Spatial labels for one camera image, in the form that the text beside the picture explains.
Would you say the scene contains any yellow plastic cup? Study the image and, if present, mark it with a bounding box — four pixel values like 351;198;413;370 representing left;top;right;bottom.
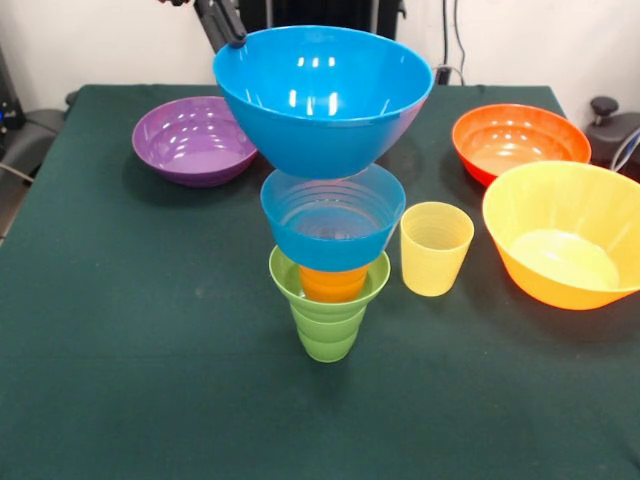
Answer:
399;201;475;298

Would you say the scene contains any white blue cable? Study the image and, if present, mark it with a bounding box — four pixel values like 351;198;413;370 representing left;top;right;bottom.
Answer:
610;127;640;172

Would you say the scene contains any black wall cable with plug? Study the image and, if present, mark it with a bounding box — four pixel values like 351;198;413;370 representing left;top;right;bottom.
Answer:
435;0;452;85

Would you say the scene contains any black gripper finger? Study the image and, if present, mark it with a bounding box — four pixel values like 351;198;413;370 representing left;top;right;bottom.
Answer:
213;0;248;50
192;0;230;54

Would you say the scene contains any thin black wall cable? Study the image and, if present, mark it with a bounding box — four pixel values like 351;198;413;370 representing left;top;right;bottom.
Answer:
452;0;468;69

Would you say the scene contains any red plastic bowl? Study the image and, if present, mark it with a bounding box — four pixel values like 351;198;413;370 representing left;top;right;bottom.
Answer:
451;103;593;189

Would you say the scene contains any shallow translucent blue bowl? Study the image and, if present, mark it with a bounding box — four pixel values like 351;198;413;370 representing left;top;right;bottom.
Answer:
259;163;407;273

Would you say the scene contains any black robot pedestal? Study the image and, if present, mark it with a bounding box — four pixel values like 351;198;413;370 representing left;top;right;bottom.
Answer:
234;0;407;44

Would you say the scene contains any orange plastic cup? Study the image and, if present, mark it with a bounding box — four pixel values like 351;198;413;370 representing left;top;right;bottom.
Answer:
299;264;371;303

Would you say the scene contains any round blue plastic bowl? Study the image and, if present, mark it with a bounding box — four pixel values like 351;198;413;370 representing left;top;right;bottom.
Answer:
212;25;435;181

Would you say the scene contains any black chair with knob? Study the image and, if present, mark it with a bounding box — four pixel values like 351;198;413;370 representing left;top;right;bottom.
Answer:
585;96;640;182

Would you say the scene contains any purple plastic bowl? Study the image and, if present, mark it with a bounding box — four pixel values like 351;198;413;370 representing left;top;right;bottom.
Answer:
131;96;260;189

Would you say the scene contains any dark green tablecloth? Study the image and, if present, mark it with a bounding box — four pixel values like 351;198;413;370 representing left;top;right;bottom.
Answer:
0;83;640;480

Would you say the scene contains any green plastic cup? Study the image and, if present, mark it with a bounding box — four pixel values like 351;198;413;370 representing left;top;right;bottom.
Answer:
294;304;369;363

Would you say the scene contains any green plastic bowl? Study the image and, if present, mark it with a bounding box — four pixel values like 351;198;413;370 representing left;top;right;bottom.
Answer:
268;243;392;319

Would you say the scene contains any large orange plastic bowl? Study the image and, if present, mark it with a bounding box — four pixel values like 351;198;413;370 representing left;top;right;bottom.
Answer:
482;160;640;311

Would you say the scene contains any black computer case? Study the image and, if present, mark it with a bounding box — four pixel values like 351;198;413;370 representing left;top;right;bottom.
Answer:
0;47;26;156

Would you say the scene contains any black office chair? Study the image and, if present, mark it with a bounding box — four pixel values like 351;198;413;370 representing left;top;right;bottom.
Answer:
0;89;81;241

